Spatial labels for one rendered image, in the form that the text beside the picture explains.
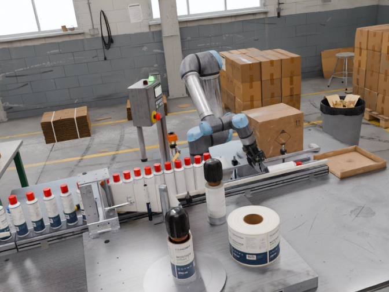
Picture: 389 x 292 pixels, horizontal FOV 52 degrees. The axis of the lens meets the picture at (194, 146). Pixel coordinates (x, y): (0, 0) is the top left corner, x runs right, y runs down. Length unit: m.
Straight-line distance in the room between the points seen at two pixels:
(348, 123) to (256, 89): 1.47
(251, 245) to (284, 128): 1.05
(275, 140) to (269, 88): 2.94
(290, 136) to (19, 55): 5.68
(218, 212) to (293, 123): 0.88
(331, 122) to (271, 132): 1.96
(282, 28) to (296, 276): 6.44
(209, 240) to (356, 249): 0.60
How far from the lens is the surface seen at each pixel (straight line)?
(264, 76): 5.25
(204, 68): 2.21
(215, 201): 1.75
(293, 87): 5.43
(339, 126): 4.26
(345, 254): 1.75
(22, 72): 7.43
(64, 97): 7.40
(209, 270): 1.55
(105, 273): 1.65
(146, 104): 1.84
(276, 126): 2.37
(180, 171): 1.96
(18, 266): 1.95
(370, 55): 5.58
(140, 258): 1.68
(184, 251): 1.42
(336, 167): 2.42
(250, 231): 1.51
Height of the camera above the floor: 1.89
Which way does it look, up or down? 22 degrees down
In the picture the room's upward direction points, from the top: 6 degrees counter-clockwise
